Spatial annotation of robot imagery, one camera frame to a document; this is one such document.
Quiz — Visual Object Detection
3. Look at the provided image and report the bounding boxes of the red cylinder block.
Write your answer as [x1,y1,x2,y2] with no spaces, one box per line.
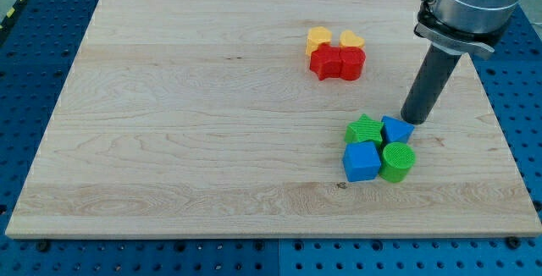
[340,47,366,81]

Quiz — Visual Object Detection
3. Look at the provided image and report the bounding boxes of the black yellow hazard tape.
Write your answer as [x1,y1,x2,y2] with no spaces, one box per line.
[1,0,30,32]

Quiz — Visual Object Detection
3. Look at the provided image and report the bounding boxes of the green cylinder block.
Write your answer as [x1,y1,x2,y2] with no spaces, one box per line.
[379,142,416,183]

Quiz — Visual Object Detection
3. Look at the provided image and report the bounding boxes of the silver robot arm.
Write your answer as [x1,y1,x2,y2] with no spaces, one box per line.
[414,0,519,59]

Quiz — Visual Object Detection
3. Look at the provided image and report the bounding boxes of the green star block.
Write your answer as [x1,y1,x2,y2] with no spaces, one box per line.
[344,113,384,147]

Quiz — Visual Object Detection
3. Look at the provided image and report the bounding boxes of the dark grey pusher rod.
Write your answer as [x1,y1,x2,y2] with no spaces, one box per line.
[401,45,461,124]

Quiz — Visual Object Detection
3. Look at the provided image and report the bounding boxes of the blue cube block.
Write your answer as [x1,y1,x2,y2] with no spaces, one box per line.
[342,141,381,182]

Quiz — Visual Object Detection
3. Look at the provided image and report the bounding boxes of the light wooden board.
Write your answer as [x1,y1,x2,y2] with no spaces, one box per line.
[6,0,541,239]

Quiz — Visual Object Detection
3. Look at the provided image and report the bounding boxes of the blue triangle block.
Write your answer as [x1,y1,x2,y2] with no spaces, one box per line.
[381,116,415,143]

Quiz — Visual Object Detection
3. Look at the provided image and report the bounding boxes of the yellow heart block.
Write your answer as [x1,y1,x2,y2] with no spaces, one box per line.
[339,30,365,49]

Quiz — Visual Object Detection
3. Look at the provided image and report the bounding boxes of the yellow hexagon block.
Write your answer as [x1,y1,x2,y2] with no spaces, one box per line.
[306,26,332,56]

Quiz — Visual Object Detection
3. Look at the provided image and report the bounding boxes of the red star block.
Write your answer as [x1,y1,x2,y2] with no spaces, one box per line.
[309,44,342,80]

